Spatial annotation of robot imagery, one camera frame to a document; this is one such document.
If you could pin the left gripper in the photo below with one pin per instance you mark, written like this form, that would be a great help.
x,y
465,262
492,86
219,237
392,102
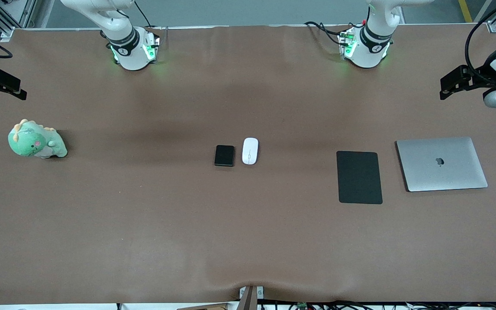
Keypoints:
x,y
484,75

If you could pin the white computer mouse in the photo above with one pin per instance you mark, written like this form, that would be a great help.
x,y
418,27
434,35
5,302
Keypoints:
x,y
250,150

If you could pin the black phone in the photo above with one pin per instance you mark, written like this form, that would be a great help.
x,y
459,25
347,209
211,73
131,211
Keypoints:
x,y
224,156

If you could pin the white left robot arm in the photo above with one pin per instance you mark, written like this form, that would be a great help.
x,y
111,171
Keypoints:
x,y
366,54

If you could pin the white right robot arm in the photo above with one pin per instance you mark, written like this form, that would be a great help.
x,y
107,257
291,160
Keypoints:
x,y
129,56

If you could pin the black mouse pad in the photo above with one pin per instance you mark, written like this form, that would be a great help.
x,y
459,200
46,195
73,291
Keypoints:
x,y
359,177

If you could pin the green dinosaur plush toy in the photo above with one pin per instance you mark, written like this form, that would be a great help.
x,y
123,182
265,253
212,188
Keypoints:
x,y
30,142

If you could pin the silver closed laptop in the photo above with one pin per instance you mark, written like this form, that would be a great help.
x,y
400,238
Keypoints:
x,y
441,172

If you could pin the brown table cover mat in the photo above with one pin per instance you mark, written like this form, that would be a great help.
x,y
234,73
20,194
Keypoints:
x,y
248,237

